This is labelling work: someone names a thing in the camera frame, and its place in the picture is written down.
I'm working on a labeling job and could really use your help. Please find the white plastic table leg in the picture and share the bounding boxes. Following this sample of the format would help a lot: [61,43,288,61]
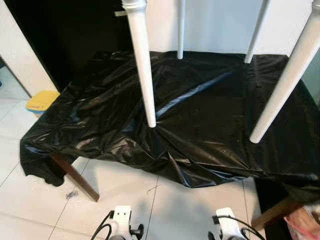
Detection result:
[243,0,271,65]
[176,0,186,60]
[248,0,320,145]
[121,0,158,129]

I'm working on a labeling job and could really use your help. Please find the brown wooden table leg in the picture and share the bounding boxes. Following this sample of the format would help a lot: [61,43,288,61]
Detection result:
[250,194,306,232]
[49,152,101,204]

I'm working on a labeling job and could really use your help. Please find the red object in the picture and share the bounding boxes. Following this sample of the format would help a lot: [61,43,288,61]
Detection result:
[283,210,320,240]

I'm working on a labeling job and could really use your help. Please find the black plastic table cover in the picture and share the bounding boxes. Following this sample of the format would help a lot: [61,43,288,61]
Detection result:
[20,50,320,203]

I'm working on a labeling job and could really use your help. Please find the yellow bin with blue band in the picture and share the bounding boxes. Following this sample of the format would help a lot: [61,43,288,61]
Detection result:
[26,90,61,117]

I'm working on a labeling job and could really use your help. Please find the black door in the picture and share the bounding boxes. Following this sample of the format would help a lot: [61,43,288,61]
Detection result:
[5,0,134,94]

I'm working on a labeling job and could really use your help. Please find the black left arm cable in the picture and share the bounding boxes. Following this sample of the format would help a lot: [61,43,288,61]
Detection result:
[90,210,116,240]

